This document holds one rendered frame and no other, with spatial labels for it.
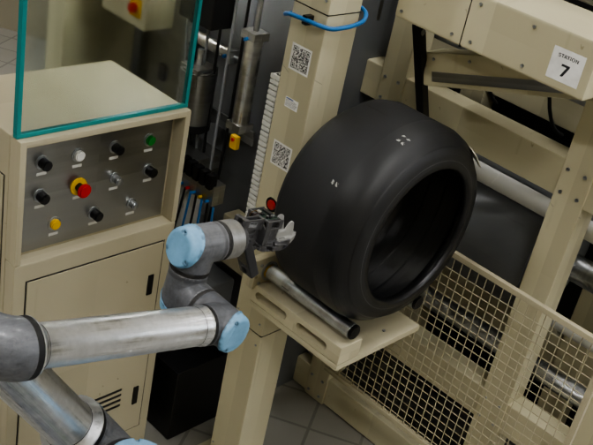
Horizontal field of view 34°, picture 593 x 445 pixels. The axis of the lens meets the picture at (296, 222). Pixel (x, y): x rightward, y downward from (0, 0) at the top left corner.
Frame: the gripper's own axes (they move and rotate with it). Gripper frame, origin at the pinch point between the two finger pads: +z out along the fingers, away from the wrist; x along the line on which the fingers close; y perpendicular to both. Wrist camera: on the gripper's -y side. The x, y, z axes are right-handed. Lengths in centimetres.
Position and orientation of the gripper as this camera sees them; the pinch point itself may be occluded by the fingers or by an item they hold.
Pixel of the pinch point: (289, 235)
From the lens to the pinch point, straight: 234.5
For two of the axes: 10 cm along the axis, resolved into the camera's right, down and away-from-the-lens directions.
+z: 6.6, -1.1, 7.4
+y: 2.8, -8.8, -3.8
